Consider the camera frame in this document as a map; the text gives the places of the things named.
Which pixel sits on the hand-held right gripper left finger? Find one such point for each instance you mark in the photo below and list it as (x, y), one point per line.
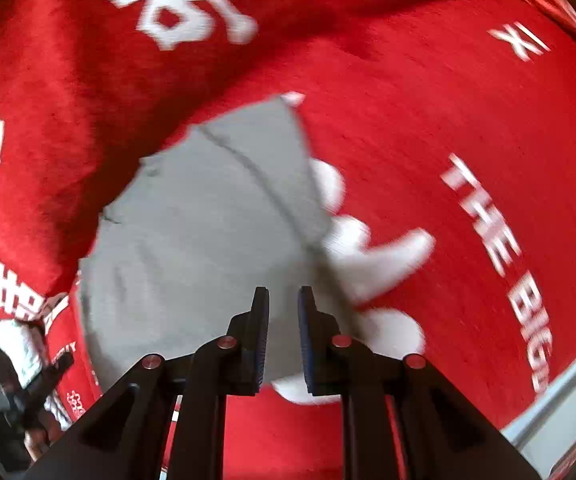
(260, 340)

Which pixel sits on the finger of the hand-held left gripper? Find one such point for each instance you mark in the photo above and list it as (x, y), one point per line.
(43, 380)

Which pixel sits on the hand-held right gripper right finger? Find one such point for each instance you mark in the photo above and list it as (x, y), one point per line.
(308, 340)

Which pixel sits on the grey sweater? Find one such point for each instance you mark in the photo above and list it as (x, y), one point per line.
(193, 240)

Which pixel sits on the silver quilted cloth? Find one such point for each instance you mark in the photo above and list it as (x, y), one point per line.
(15, 350)

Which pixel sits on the red printed blanket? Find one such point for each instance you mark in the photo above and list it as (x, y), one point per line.
(417, 110)

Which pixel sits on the grey bed frame rail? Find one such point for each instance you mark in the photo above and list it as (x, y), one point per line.
(557, 400)

